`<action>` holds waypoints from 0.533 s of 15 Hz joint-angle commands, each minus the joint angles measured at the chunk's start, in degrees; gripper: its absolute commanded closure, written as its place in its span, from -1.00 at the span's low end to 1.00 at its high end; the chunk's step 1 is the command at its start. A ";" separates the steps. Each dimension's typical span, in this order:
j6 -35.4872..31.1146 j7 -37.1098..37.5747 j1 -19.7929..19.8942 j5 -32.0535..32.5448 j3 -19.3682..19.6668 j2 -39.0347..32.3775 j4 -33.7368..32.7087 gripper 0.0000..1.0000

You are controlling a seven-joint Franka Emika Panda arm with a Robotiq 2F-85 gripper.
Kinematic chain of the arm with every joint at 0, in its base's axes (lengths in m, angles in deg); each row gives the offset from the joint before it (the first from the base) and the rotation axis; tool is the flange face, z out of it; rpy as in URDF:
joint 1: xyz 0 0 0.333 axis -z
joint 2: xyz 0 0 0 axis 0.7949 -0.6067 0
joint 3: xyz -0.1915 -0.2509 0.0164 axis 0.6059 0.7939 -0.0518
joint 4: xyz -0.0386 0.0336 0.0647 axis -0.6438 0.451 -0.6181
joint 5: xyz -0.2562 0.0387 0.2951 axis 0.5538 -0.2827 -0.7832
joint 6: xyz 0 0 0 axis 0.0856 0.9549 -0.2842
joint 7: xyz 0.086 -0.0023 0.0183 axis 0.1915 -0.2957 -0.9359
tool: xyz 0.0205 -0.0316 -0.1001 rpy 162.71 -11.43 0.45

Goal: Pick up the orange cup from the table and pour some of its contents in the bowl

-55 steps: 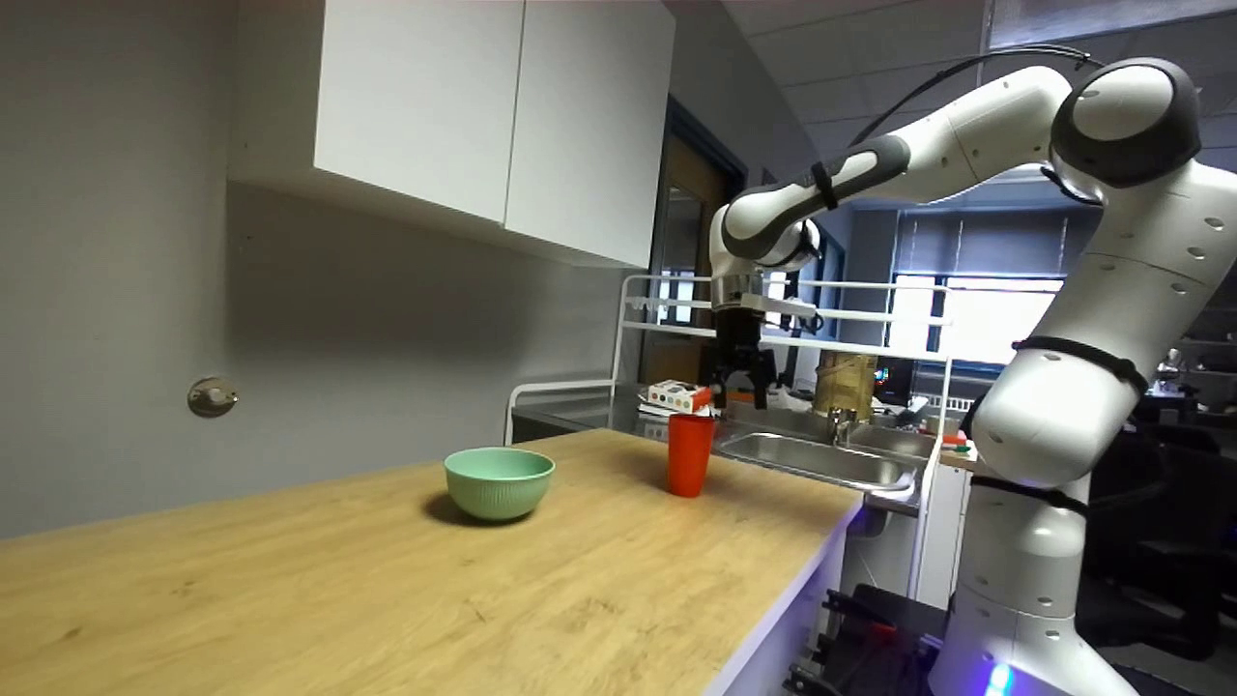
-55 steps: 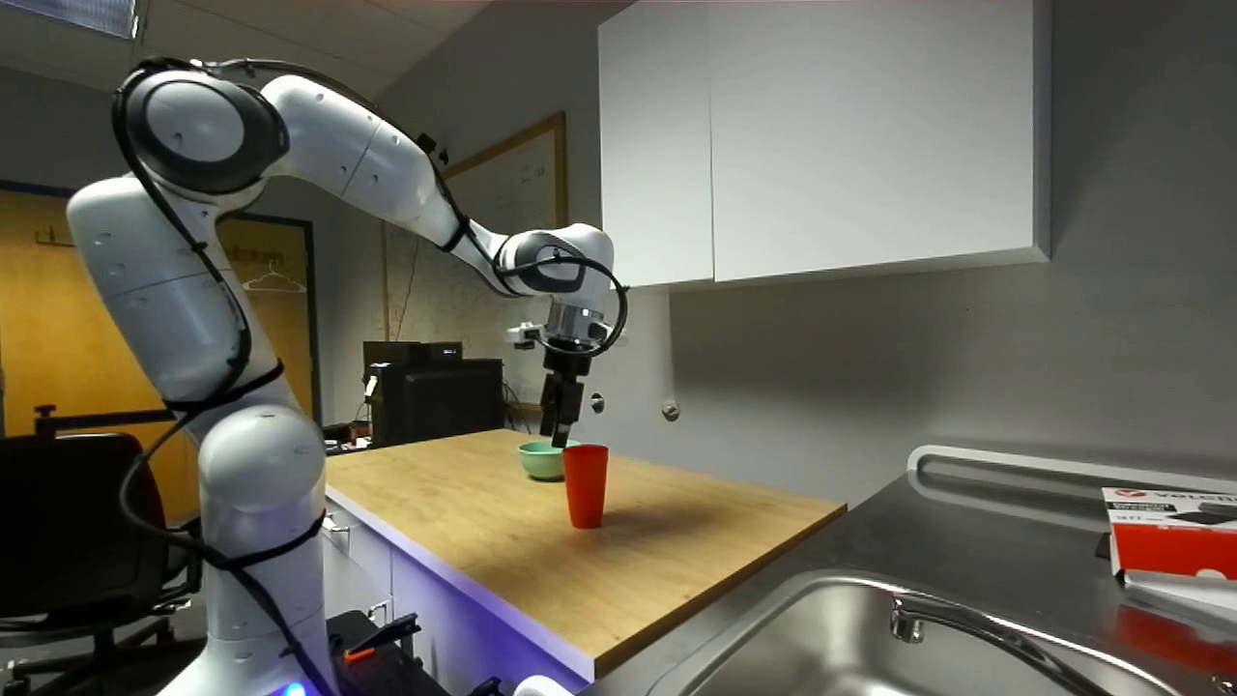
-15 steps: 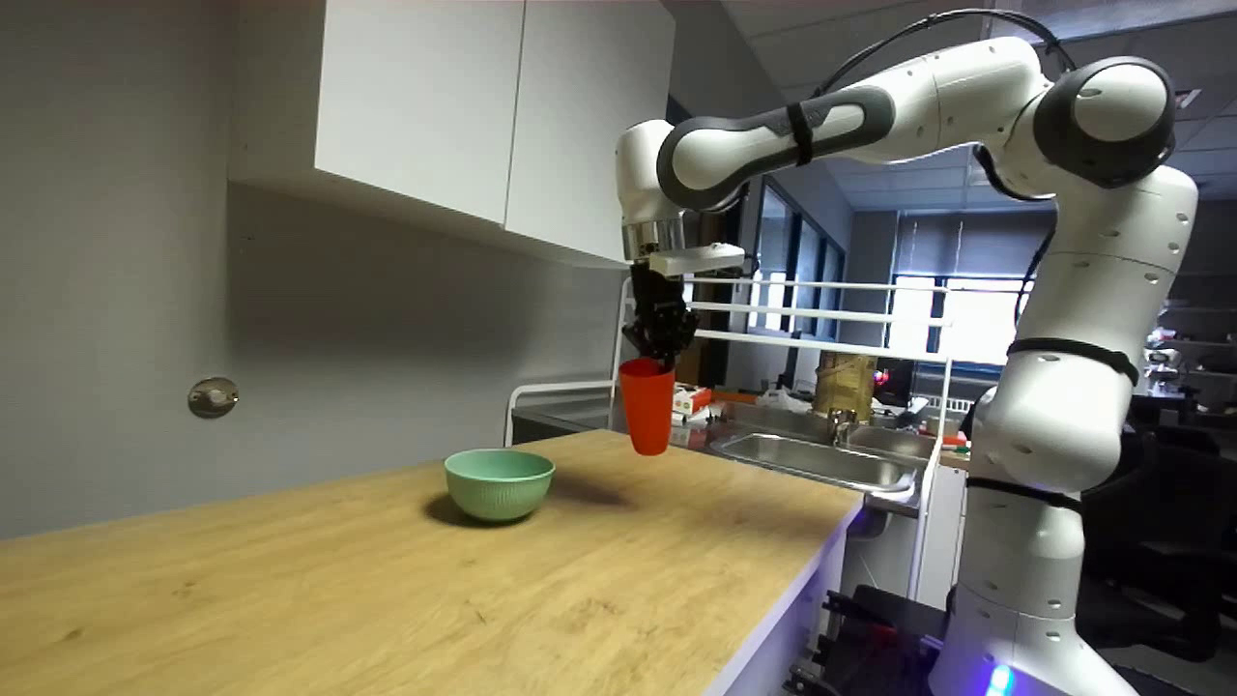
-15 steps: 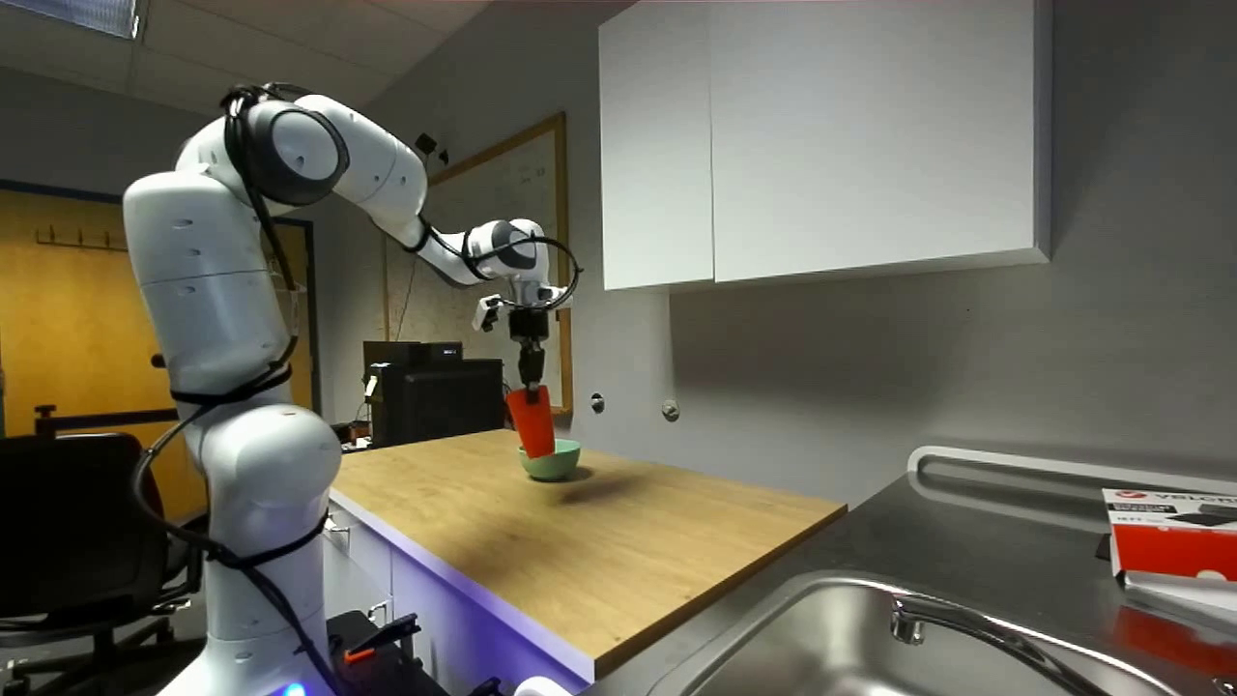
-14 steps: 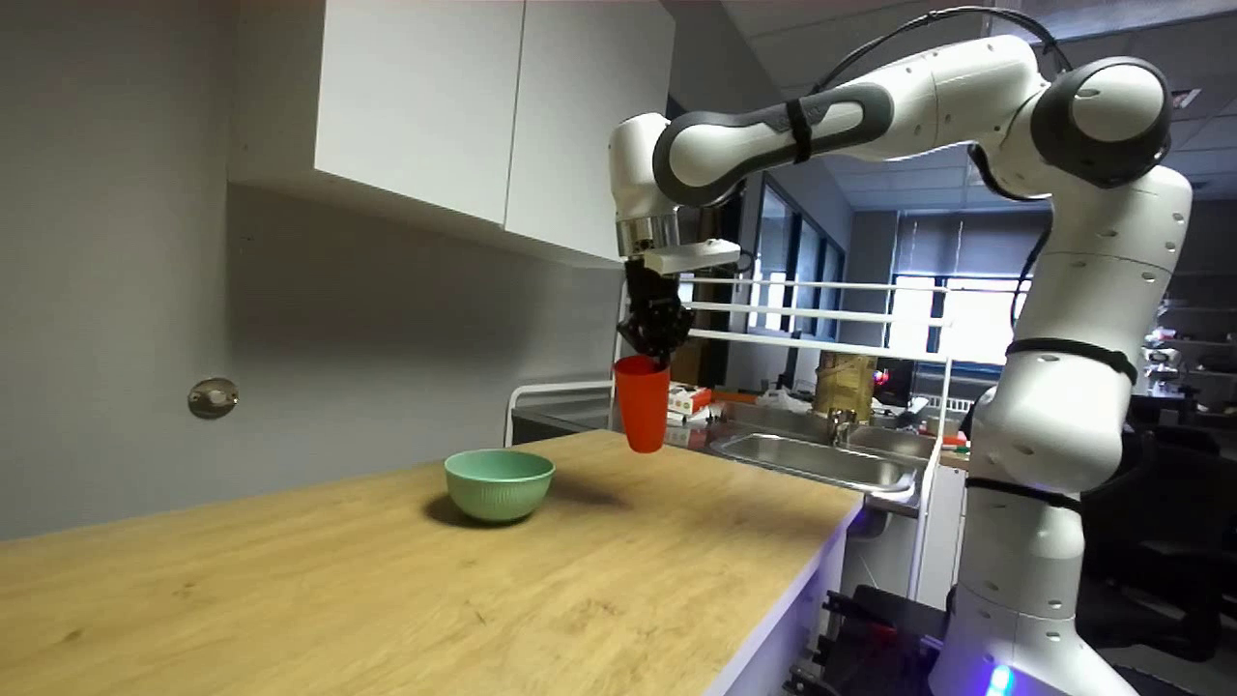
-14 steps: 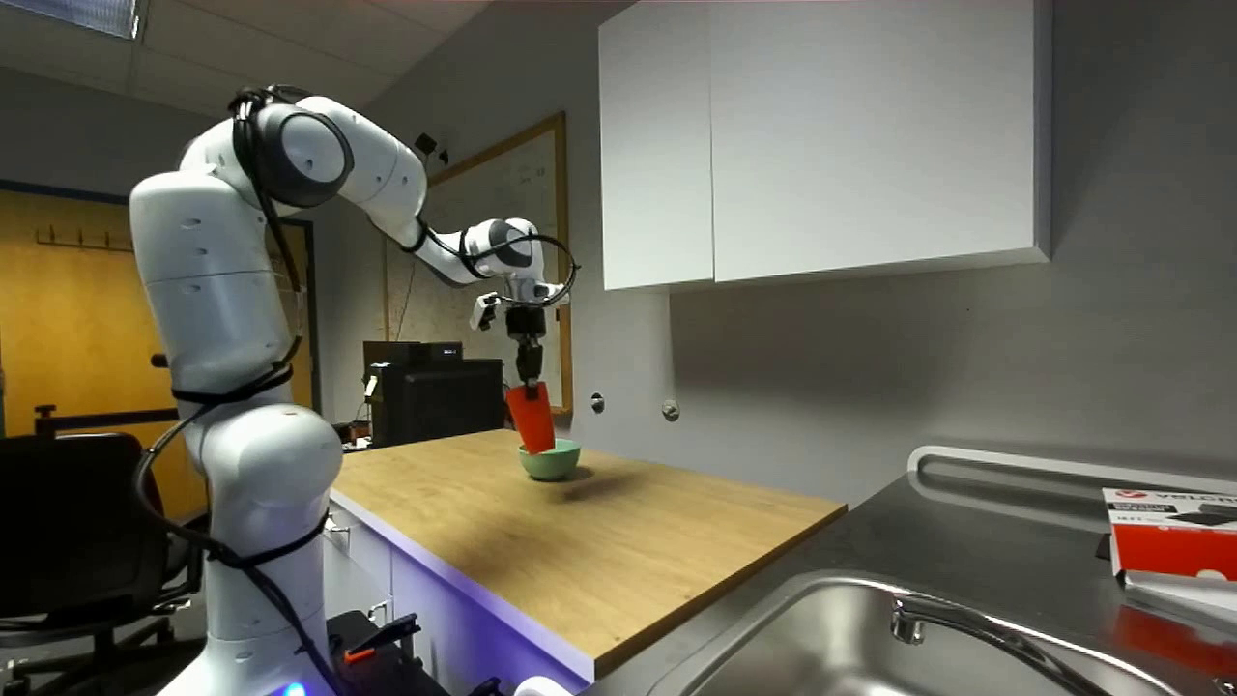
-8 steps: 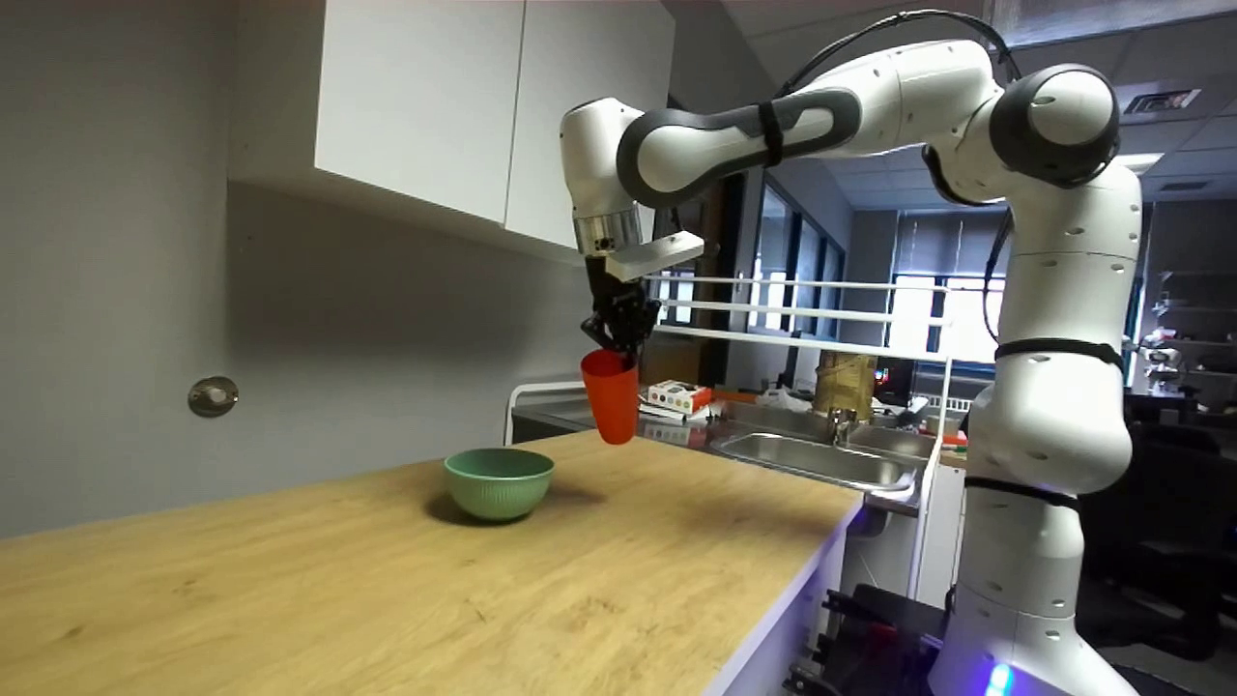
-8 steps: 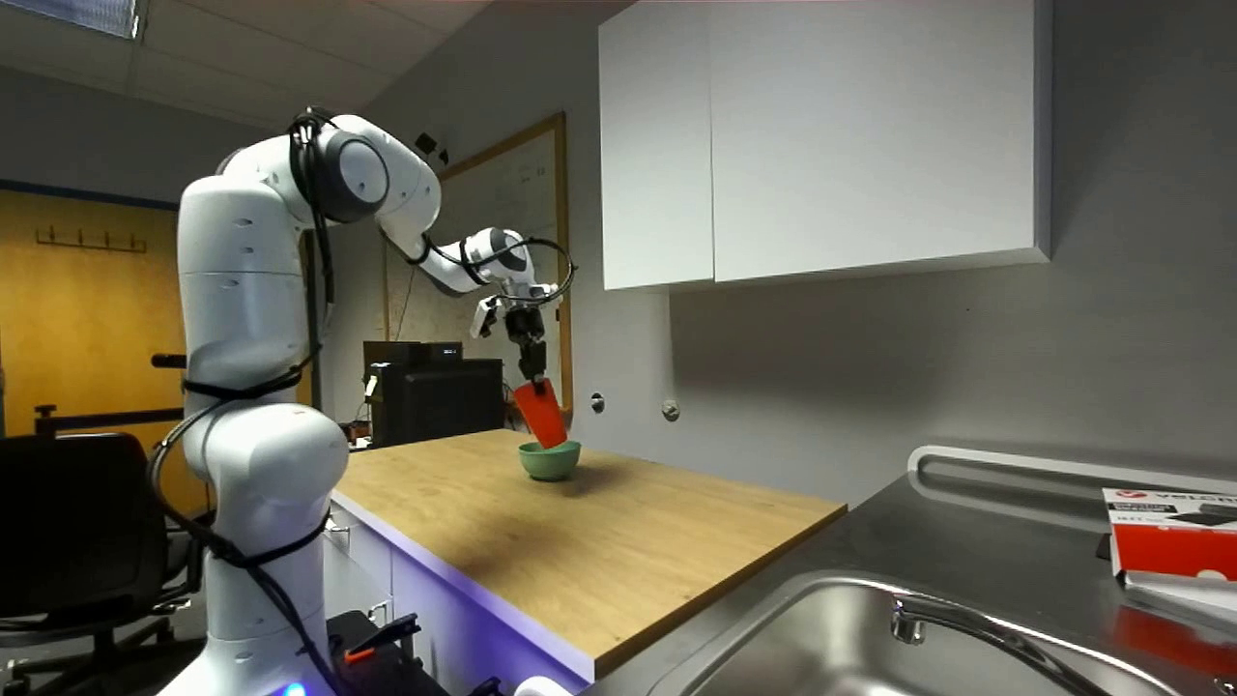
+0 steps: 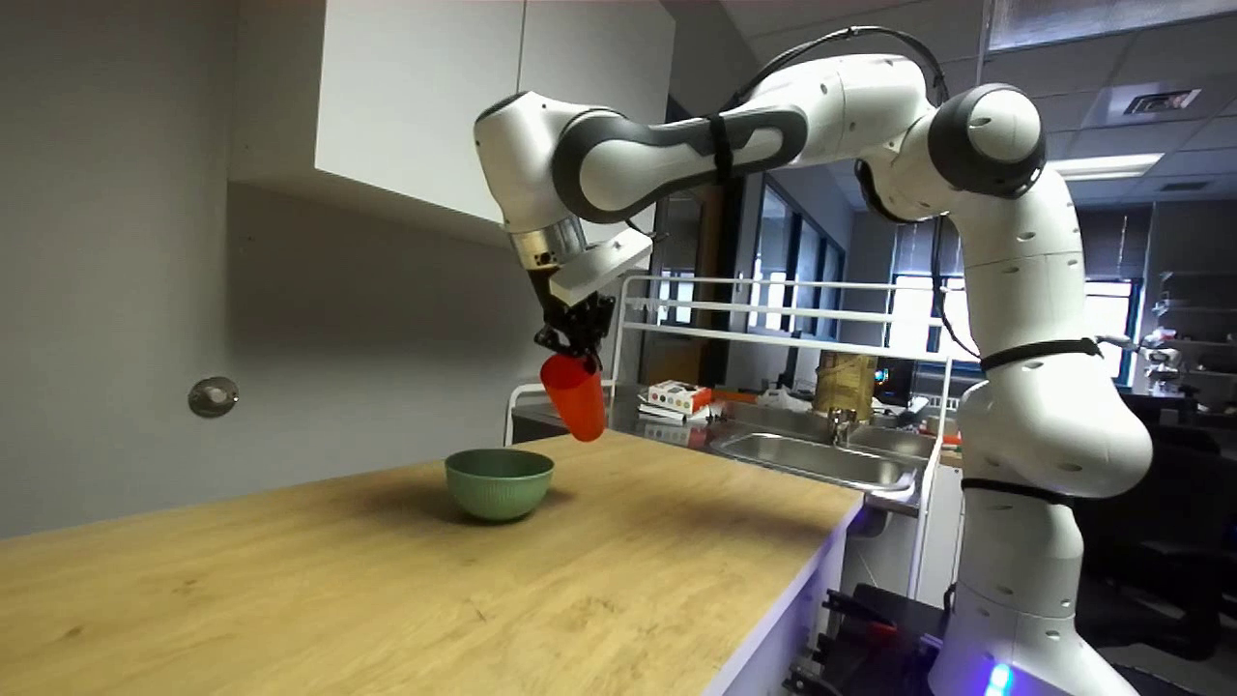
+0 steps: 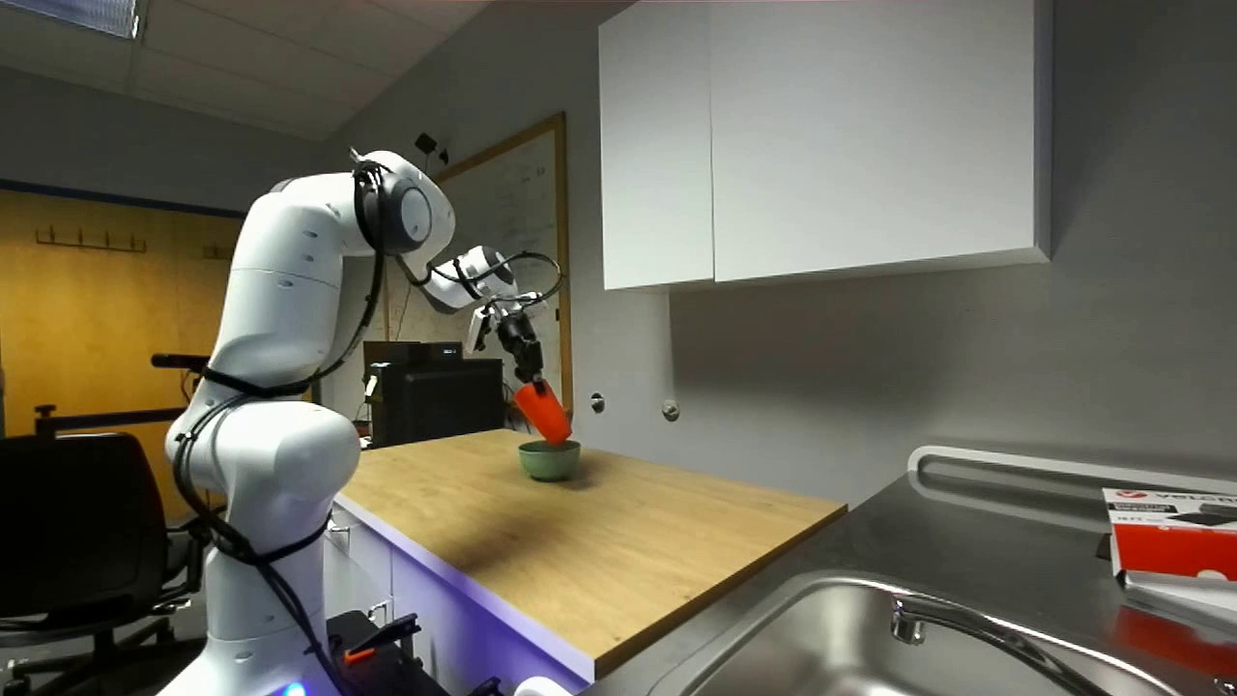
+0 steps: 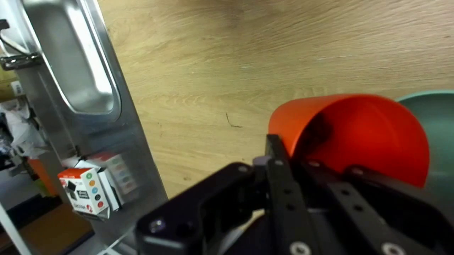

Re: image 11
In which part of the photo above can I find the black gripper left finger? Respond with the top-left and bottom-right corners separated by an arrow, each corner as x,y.
134,133 -> 319,255

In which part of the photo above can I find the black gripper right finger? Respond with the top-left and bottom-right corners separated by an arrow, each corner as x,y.
290,159 -> 454,255

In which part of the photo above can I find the chrome faucet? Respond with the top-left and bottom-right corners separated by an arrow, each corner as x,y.
0,19 -> 42,72

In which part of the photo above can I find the stainless steel sink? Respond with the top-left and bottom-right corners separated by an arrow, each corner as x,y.
0,0 -> 170,255

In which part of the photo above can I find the teal bowl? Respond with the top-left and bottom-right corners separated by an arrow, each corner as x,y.
395,89 -> 454,214

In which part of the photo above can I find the small white printed box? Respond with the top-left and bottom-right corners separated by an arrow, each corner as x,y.
56,160 -> 120,220

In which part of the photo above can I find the orange plastic cup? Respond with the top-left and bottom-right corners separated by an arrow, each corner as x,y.
266,94 -> 431,189

